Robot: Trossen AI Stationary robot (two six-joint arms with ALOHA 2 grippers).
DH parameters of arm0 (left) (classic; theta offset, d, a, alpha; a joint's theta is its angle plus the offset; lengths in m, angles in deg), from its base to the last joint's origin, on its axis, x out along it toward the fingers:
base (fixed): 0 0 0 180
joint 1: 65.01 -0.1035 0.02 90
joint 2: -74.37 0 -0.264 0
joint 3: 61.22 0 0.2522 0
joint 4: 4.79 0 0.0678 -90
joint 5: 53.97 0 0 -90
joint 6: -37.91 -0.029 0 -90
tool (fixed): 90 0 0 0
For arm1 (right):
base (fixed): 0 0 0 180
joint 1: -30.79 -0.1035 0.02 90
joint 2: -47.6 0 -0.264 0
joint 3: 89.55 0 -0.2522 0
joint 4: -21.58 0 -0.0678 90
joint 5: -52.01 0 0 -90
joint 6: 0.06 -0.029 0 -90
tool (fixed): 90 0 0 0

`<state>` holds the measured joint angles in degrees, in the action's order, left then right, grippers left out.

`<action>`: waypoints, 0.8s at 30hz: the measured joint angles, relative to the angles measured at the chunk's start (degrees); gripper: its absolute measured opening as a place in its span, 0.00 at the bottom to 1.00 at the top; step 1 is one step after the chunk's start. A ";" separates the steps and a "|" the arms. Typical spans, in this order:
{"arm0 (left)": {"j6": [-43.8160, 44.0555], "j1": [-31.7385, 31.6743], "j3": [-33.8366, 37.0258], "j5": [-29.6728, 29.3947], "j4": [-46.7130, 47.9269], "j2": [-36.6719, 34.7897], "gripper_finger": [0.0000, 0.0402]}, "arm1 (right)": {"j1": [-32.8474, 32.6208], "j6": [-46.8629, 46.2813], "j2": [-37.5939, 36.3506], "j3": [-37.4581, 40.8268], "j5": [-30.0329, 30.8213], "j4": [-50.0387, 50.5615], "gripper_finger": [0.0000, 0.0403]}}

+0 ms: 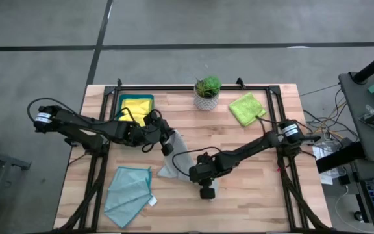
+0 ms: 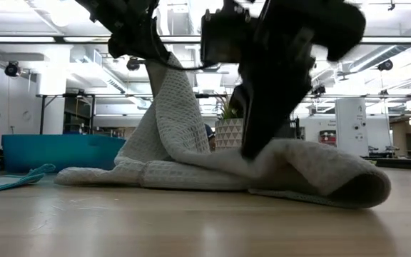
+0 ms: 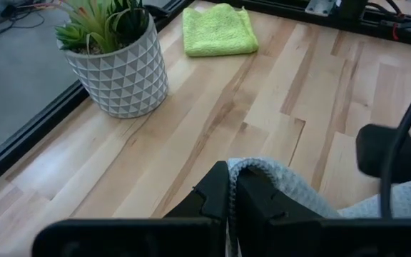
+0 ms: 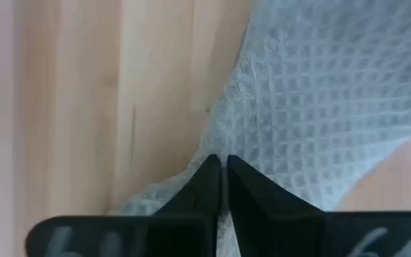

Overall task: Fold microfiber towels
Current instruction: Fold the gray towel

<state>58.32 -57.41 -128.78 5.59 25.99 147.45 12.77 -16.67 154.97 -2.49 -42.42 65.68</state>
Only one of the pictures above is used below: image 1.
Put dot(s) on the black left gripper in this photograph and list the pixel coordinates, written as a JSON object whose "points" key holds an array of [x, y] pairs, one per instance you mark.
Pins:
{"points": [[154, 130]]}

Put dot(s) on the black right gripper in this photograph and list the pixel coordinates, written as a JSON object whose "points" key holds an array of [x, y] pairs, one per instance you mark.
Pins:
{"points": [[206, 170]]}

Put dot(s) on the grey microfiber towel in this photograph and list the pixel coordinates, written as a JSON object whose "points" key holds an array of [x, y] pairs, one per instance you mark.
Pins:
{"points": [[182, 146]]}

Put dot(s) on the yellow microfiber towel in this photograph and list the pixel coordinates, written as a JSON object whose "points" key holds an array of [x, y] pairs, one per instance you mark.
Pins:
{"points": [[135, 107]]}

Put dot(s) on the lime green microfiber towel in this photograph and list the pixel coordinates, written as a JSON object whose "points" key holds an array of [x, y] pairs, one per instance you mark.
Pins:
{"points": [[247, 109]]}

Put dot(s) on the teal plastic bin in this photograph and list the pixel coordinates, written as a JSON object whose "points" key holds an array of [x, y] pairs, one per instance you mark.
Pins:
{"points": [[135, 96]]}

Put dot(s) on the succulent in patterned pot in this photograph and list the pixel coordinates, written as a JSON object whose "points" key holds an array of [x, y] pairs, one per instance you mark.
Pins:
{"points": [[208, 89]]}

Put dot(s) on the light blue teal-edged towel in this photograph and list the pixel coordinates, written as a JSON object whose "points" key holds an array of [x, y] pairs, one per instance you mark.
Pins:
{"points": [[127, 195]]}

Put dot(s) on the white papers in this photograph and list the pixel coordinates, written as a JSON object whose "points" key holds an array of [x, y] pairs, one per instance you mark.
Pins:
{"points": [[323, 152]]}

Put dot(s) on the black desk beam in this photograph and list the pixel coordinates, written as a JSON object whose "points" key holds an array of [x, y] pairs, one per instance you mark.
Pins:
{"points": [[336, 159]]}

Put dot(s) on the dark grey lower desk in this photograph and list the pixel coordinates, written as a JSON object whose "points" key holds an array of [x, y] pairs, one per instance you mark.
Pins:
{"points": [[359, 172]]}

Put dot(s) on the black caster wheel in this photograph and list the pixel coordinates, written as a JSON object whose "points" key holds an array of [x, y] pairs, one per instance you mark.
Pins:
{"points": [[359, 216]]}

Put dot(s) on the grey side desk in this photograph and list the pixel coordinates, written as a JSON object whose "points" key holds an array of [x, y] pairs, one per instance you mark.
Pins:
{"points": [[356, 107]]}

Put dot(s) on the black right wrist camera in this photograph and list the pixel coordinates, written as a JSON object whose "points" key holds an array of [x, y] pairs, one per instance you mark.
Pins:
{"points": [[207, 192]]}

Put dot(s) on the black aluminium table frame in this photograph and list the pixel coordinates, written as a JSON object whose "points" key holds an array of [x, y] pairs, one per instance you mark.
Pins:
{"points": [[190, 87]]}

